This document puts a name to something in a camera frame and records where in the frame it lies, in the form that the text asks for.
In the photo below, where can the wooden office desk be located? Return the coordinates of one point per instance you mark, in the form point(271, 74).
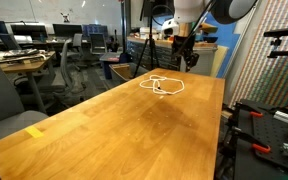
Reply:
point(29, 66)

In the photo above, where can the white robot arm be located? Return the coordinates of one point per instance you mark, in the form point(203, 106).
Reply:
point(188, 18)

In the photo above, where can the black camera tripod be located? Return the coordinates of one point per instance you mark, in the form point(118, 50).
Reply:
point(150, 42)

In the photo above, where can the orange black bar clamp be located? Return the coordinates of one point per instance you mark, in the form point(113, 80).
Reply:
point(256, 144)

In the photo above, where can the yellow tape piece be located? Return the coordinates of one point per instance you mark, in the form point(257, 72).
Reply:
point(34, 132)

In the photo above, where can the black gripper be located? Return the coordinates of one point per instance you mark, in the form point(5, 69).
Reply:
point(183, 47)

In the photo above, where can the black computer monitor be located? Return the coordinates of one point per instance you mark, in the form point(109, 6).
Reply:
point(66, 30)

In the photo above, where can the black perforated breadboard plate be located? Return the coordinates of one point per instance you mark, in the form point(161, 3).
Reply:
point(251, 164)

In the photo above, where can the black camera on stand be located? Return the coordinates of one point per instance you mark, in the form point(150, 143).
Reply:
point(276, 34)

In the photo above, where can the grey storage bin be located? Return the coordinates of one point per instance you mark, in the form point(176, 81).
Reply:
point(124, 72)

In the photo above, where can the black drawer cabinet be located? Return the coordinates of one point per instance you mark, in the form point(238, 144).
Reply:
point(206, 52)

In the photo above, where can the grey mesh office chair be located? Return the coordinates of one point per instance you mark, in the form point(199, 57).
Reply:
point(57, 87)

